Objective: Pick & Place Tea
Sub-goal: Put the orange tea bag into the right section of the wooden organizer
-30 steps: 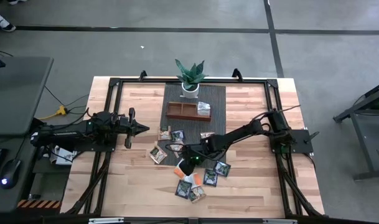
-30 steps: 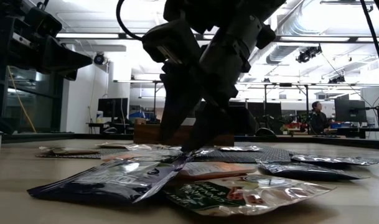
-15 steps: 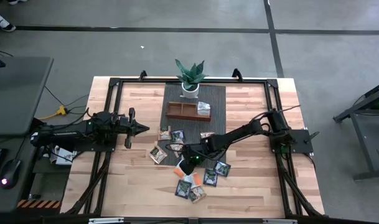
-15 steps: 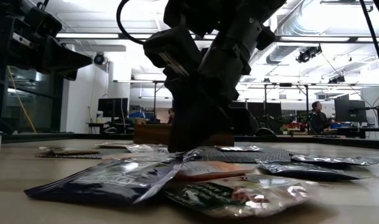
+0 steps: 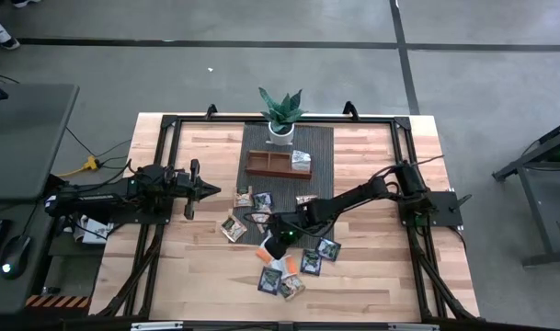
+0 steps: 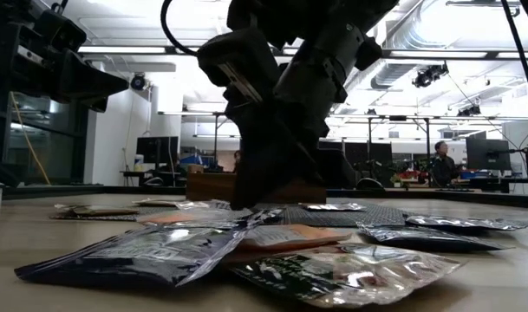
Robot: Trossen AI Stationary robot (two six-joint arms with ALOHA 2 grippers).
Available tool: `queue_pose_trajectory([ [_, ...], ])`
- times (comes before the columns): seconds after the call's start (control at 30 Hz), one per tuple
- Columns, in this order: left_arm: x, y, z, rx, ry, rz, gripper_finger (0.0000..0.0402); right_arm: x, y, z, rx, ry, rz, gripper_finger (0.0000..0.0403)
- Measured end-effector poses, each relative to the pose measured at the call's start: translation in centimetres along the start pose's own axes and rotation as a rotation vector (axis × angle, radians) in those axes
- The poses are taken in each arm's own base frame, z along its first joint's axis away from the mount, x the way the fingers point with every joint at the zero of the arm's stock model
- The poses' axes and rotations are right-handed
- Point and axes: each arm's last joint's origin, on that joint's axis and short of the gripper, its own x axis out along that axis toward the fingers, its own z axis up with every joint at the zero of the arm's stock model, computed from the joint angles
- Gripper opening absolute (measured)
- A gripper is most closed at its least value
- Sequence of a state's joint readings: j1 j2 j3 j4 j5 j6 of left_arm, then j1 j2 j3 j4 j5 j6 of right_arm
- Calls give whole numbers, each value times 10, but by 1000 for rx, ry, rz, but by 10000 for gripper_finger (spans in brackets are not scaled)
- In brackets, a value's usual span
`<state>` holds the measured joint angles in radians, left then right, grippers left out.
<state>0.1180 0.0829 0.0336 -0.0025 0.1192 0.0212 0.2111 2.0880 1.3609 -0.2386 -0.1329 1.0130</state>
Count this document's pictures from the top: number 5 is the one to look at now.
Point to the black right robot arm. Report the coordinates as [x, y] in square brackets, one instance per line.
[353, 195]

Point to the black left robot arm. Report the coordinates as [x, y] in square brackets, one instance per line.
[100, 197]

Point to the grey woven placemat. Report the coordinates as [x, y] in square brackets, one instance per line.
[321, 156]

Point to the person's foot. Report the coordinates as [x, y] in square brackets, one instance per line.
[24, 3]
[6, 39]

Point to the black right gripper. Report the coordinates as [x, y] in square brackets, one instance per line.
[286, 230]

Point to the black metal stand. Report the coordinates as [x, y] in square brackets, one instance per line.
[548, 257]

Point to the dark grey desk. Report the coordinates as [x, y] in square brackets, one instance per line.
[26, 138]

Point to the silver aluminium bar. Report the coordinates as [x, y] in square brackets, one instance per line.
[155, 326]
[413, 327]

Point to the orange black hazard tape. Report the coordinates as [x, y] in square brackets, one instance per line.
[54, 301]

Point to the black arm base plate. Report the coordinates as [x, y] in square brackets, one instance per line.
[445, 207]
[137, 220]

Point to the green snake plant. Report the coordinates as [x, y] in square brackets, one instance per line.
[282, 112]

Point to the dark blue tea packet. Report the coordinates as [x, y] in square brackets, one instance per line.
[311, 262]
[263, 201]
[328, 249]
[269, 280]

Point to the white printed box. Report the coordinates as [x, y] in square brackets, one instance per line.
[93, 232]

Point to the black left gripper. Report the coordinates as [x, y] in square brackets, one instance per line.
[194, 188]

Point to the white plant pot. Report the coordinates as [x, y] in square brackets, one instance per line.
[282, 138]

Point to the wooden divided tray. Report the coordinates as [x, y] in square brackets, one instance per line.
[275, 174]

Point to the black computer mouse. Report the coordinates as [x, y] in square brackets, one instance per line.
[15, 255]

